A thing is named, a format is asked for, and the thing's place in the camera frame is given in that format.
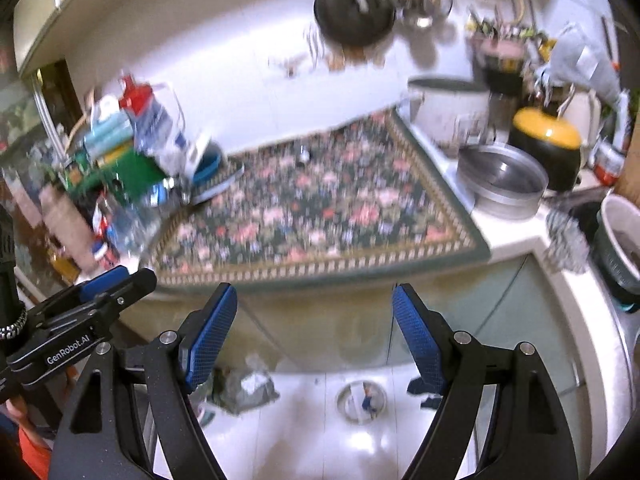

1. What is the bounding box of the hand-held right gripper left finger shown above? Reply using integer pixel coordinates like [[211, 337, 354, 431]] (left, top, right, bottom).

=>
[[50, 282, 238, 480]]

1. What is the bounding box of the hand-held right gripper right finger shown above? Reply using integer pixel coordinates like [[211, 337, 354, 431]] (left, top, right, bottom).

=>
[[391, 282, 576, 480]]

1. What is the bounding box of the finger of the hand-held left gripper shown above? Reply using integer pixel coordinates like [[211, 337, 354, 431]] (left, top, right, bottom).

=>
[[92, 267, 158, 318], [37, 266, 130, 312]]

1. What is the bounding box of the crumpled plastic bag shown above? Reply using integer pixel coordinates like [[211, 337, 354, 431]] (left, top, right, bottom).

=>
[[212, 355, 281, 413]]

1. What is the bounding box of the orange clothing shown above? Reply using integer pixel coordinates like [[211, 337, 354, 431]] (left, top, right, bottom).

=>
[[0, 410, 53, 480]]

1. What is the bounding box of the green box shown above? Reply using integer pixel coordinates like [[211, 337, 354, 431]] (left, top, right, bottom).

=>
[[65, 152, 168, 206]]

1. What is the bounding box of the blue bowl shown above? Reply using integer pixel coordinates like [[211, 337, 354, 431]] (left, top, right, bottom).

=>
[[192, 142, 223, 183]]

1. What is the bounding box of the teal tissue box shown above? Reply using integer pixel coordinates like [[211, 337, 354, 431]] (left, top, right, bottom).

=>
[[82, 110, 133, 158]]

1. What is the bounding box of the floral tablecloth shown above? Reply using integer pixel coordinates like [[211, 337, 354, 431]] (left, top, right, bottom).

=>
[[150, 110, 493, 288]]

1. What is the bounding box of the clear bag with blue print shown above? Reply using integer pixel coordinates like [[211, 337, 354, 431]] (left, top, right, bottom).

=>
[[132, 95, 201, 173]]

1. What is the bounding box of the grey dish rag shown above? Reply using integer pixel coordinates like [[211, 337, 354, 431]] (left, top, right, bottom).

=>
[[545, 207, 591, 276]]

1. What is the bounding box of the round steel basin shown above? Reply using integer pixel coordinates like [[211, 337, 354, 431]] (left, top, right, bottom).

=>
[[456, 142, 550, 220]]

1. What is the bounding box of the red plastic bag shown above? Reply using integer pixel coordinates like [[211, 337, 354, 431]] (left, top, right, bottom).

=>
[[119, 77, 153, 113]]

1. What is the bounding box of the white bowl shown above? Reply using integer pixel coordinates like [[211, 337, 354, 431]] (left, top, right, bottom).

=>
[[592, 192, 640, 306]]

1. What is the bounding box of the white rice cooker pot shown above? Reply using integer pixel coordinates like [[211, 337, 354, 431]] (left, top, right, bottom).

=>
[[407, 77, 493, 151]]

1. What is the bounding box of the black pot with yellow lid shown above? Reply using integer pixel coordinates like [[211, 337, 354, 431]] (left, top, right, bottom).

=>
[[507, 106, 585, 192]]

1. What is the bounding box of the red can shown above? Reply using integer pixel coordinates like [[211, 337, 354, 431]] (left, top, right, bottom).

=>
[[595, 140, 626, 188]]

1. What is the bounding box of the pink utensil holder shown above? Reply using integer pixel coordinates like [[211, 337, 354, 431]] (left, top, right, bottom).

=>
[[477, 37, 528, 68]]

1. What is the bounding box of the grey plastic bag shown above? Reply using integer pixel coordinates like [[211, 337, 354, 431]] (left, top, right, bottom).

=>
[[537, 22, 621, 106]]

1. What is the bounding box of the black wok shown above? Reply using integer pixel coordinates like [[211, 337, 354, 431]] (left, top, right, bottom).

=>
[[313, 0, 397, 47]]

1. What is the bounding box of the cream wall cabinet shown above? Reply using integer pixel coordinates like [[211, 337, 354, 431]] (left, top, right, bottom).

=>
[[12, 0, 166, 78]]

